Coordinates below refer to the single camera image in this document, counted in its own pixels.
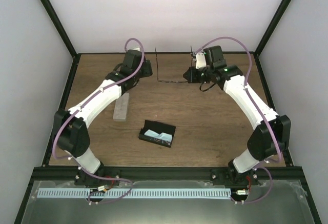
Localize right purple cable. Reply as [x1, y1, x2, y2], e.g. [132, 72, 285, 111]
[196, 36, 282, 204]

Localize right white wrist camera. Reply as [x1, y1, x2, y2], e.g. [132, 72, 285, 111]
[195, 52, 207, 69]

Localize white slotted cable duct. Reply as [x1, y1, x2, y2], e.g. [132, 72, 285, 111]
[37, 188, 231, 199]

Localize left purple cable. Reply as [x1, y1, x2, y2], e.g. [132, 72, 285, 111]
[52, 38, 145, 206]

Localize light blue cloth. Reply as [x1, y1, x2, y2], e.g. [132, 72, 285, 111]
[144, 130, 173, 142]

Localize black aluminium frame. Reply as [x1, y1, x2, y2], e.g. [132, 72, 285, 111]
[15, 0, 321, 223]

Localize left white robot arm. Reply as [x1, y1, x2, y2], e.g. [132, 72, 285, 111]
[52, 49, 153, 185]

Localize black geometric glasses case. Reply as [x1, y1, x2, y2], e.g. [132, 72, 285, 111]
[138, 120, 176, 148]

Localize grey glasses case green lining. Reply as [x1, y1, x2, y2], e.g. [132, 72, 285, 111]
[113, 93, 130, 121]

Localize round black sunglasses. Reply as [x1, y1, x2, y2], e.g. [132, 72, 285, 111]
[154, 47, 188, 84]

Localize purple cable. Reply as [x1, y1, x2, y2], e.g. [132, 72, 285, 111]
[52, 38, 145, 206]
[196, 36, 282, 204]

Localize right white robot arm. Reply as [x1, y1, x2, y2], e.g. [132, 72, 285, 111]
[183, 46, 291, 185]

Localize grey metal front plate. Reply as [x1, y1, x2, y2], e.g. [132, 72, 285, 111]
[22, 180, 314, 223]

